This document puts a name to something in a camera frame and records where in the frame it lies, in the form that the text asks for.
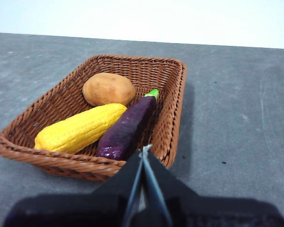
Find brown potato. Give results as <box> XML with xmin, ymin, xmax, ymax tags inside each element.
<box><xmin>82</xmin><ymin>72</ymin><xmax>136</xmax><ymax>106</ymax></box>

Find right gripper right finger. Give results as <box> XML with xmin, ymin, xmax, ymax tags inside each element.
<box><xmin>143</xmin><ymin>149</ymin><xmax>201</xmax><ymax>197</ymax></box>

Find brown wicker basket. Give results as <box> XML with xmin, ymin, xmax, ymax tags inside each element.
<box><xmin>0</xmin><ymin>54</ymin><xmax>188</xmax><ymax>184</ymax></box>

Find yellow corn cob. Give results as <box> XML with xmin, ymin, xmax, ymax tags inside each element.
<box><xmin>34</xmin><ymin>103</ymin><xmax>128</xmax><ymax>154</ymax></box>

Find purple eggplant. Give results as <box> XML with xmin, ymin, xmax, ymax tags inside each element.
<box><xmin>95</xmin><ymin>88</ymin><xmax>160</xmax><ymax>162</ymax></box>

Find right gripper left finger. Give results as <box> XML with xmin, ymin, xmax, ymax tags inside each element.
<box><xmin>91</xmin><ymin>149</ymin><xmax>144</xmax><ymax>197</ymax></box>

